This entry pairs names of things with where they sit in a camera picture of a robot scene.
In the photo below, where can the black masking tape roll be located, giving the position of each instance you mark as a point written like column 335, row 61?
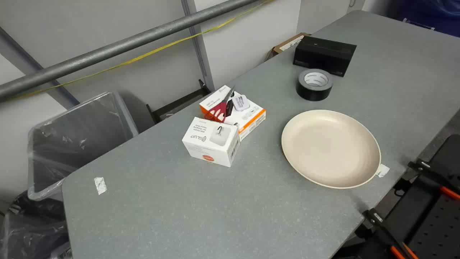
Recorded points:
column 313, row 84

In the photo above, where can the cream round plate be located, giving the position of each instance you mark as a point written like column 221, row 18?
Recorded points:
column 331, row 149

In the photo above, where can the white tape label on table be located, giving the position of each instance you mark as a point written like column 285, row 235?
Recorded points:
column 99, row 185

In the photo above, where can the white tag near plate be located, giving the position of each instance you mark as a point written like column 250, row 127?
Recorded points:
column 382, row 170

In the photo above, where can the small white product box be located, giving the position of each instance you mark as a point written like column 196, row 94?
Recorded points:
column 211, row 142

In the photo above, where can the white and orange box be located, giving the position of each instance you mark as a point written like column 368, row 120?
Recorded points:
column 230, row 107

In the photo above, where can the black rectangular box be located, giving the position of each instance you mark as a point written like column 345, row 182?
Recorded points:
column 326, row 55

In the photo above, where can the lower black orange clamp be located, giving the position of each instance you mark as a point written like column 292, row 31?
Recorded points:
column 397, row 248

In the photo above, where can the black orange clamp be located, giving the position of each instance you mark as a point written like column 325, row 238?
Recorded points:
column 444, row 185
column 397, row 248

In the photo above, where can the grey trash bin with liner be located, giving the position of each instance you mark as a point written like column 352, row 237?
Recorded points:
column 71, row 140

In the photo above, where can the upper black orange clamp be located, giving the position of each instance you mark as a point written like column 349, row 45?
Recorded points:
column 444, row 185

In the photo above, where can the black perforated bench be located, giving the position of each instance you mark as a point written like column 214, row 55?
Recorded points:
column 423, row 218

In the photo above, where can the black plastic bag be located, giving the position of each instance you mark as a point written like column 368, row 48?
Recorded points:
column 35, row 231

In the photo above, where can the grey metal diagonal pole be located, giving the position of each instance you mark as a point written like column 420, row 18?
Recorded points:
column 29, row 83

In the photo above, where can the blue object top right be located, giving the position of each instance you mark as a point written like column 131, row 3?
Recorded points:
column 437, row 15

